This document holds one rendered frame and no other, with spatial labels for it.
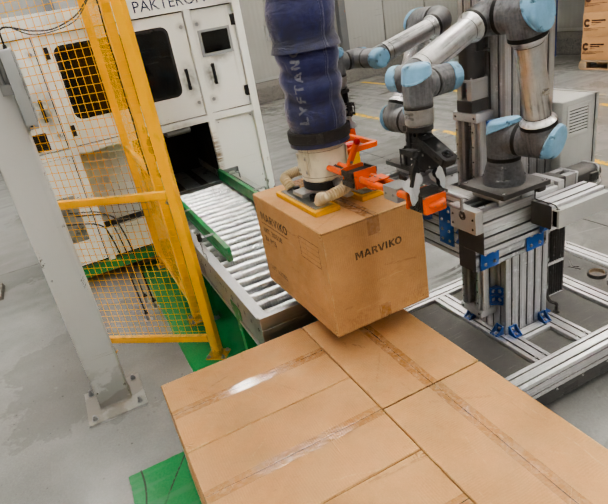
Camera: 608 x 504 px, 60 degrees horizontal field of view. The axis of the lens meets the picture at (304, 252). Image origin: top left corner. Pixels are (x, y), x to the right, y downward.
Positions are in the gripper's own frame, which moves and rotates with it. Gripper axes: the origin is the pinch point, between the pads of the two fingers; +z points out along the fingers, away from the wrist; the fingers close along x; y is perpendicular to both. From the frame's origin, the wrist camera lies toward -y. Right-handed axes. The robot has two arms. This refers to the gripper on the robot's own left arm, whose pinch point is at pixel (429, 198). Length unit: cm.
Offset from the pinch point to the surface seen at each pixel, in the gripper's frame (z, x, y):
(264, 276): 66, 12, 120
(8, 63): -52, 91, 137
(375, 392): 66, 17, 13
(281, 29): -48, 11, 54
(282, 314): 61, 24, 72
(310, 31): -46, 3, 49
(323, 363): 66, 24, 38
